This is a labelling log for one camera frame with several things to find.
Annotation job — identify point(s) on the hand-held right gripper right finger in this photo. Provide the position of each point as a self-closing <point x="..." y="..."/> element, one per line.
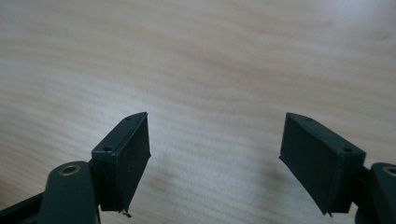
<point x="317" y="161"/>

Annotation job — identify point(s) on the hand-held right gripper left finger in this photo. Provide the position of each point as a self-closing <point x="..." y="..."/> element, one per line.
<point x="124" y="168"/>

